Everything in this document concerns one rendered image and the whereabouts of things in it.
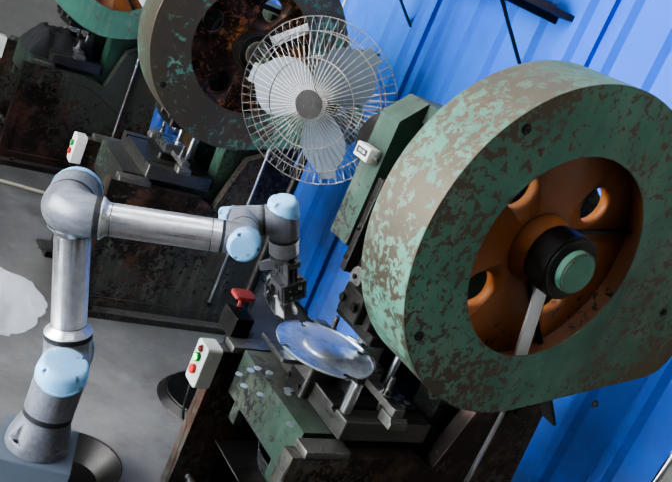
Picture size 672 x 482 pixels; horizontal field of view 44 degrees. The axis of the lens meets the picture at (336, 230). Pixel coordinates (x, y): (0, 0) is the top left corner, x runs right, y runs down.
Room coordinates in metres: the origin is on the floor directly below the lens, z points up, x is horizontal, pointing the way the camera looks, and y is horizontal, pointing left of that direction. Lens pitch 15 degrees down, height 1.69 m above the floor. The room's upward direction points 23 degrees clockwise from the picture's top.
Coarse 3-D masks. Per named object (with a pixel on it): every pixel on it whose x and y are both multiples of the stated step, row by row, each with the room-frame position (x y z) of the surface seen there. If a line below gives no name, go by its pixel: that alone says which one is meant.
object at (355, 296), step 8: (360, 264) 2.20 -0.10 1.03; (352, 272) 2.20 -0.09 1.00; (360, 272) 2.17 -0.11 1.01; (352, 280) 2.19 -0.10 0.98; (360, 280) 2.16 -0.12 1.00; (352, 288) 2.15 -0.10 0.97; (360, 288) 2.16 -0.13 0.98; (344, 296) 2.15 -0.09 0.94; (352, 296) 2.14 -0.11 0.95; (360, 296) 2.11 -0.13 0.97; (344, 304) 2.15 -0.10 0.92; (352, 304) 2.10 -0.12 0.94; (360, 304) 2.10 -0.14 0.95; (344, 312) 2.14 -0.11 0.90; (352, 312) 2.11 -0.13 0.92; (360, 312) 2.10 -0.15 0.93; (352, 320) 2.10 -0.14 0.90; (360, 320) 2.11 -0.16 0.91; (368, 320) 2.10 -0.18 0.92; (368, 328) 2.10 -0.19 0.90
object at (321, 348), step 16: (288, 336) 2.11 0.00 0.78; (304, 336) 2.15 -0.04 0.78; (320, 336) 2.20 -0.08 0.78; (336, 336) 2.25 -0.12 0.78; (288, 352) 2.01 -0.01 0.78; (304, 352) 2.05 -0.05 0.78; (320, 352) 2.08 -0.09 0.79; (336, 352) 2.13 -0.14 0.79; (352, 352) 2.19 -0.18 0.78; (320, 368) 2.00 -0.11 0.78; (336, 368) 2.04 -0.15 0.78; (352, 368) 2.08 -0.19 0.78; (368, 368) 2.13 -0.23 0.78
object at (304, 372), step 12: (264, 336) 2.06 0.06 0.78; (276, 336) 2.08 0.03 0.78; (276, 348) 2.01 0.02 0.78; (288, 360) 1.98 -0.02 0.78; (288, 372) 2.11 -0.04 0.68; (300, 372) 2.09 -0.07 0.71; (312, 372) 2.06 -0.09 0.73; (300, 384) 2.07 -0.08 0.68; (312, 384) 2.07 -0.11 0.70; (300, 396) 2.06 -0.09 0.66
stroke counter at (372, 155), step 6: (360, 144) 2.24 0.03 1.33; (366, 144) 2.23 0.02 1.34; (354, 150) 2.25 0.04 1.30; (360, 150) 2.23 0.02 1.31; (366, 150) 2.21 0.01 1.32; (372, 150) 2.20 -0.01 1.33; (378, 150) 2.22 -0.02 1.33; (360, 156) 2.22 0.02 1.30; (366, 156) 2.20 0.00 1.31; (372, 156) 2.20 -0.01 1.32; (378, 156) 2.21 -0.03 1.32; (366, 162) 2.20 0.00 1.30; (372, 162) 2.21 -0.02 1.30
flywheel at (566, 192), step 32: (576, 160) 1.88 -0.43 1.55; (608, 160) 1.94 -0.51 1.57; (544, 192) 1.85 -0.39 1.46; (576, 192) 1.91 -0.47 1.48; (608, 192) 1.98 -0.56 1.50; (512, 224) 1.82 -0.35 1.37; (544, 224) 1.84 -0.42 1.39; (576, 224) 1.94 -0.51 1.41; (608, 224) 2.00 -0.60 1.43; (640, 224) 2.03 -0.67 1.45; (480, 256) 1.79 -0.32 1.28; (512, 256) 1.83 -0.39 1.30; (544, 256) 1.77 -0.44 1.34; (576, 256) 1.76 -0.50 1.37; (608, 256) 2.04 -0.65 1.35; (512, 288) 1.88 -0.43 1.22; (544, 288) 1.77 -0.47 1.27; (576, 288) 1.79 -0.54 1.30; (608, 288) 2.04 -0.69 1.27; (480, 320) 1.85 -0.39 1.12; (512, 320) 1.91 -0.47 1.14; (544, 320) 1.98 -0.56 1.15; (576, 320) 2.02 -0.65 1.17; (512, 352) 1.93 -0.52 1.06
